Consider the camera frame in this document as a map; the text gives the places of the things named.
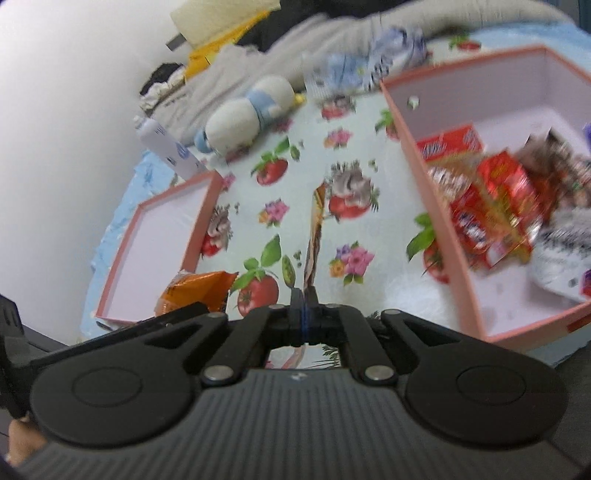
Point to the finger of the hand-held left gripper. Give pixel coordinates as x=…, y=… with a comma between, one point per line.
x=152, y=321

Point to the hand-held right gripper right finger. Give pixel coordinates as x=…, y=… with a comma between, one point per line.
x=311, y=318

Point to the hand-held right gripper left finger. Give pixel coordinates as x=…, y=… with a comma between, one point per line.
x=298, y=318

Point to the orange snack packet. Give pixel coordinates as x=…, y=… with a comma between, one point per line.
x=198, y=288

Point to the brown strip snack packet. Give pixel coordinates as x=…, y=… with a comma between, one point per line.
x=316, y=240

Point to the glossy red white snack packet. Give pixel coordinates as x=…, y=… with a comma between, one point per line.
x=475, y=230

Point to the red foil snack packet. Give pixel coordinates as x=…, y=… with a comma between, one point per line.
x=508, y=180

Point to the white black script snack packet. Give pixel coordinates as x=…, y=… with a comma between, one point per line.
x=558, y=249

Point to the deep pink cardboard box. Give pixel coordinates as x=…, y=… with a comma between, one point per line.
x=489, y=110

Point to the dark chestnut snack packet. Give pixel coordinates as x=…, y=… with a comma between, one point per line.
x=554, y=161

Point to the person's left hand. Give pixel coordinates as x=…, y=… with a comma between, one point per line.
x=25, y=441

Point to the shallow pink box lid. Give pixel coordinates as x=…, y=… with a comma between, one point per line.
x=152, y=240

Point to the floral fruit print tablecloth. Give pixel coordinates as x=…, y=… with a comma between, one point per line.
x=286, y=184

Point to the white spray bottle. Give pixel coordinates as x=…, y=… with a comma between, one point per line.
x=171, y=147

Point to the white and blue plush penguin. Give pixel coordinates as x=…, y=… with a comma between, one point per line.
x=235, y=120

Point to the black and white clothes heap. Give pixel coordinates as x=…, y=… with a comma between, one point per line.
x=159, y=78

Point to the crumpled white plastic bag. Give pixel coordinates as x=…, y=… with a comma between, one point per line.
x=346, y=69

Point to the black clothes pile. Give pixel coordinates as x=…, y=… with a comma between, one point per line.
x=272, y=39

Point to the grey duvet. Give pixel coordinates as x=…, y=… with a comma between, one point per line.
x=300, y=37

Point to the grey wall switch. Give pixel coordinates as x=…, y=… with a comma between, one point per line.
x=175, y=42

